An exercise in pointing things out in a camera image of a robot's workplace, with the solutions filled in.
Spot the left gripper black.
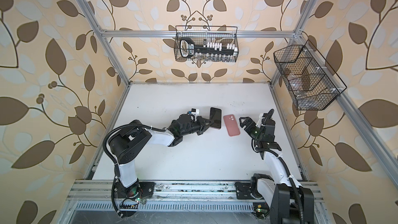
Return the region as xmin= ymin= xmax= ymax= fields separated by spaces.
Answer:
xmin=179 ymin=116 xmax=214 ymax=138

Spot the pink phone case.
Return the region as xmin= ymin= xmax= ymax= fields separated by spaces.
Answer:
xmin=223 ymin=114 xmax=240 ymax=137

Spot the phone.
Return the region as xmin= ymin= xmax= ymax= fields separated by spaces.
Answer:
xmin=209 ymin=107 xmax=222 ymax=130

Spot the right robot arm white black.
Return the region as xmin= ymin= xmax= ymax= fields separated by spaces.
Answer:
xmin=236 ymin=110 xmax=315 ymax=224

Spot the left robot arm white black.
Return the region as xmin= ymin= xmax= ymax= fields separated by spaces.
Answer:
xmin=102 ymin=112 xmax=214 ymax=191

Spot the black white tool in basket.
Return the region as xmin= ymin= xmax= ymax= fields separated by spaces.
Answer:
xmin=175 ymin=37 xmax=239 ymax=61

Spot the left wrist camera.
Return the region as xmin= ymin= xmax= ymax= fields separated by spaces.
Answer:
xmin=187 ymin=108 xmax=200 ymax=117

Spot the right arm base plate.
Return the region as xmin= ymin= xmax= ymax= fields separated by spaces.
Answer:
xmin=235 ymin=180 xmax=273 ymax=202

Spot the side wire basket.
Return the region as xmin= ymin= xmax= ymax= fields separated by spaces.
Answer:
xmin=273 ymin=40 xmax=347 ymax=111

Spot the back wire basket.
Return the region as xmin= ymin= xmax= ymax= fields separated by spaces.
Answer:
xmin=174 ymin=24 xmax=239 ymax=63

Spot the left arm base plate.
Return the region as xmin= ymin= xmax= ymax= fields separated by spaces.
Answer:
xmin=112 ymin=180 xmax=155 ymax=199

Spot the aluminium front rail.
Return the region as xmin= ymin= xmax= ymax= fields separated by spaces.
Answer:
xmin=66 ymin=179 xmax=325 ymax=213

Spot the aluminium cage frame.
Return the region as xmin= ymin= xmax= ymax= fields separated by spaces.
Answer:
xmin=60 ymin=0 xmax=398 ymax=224

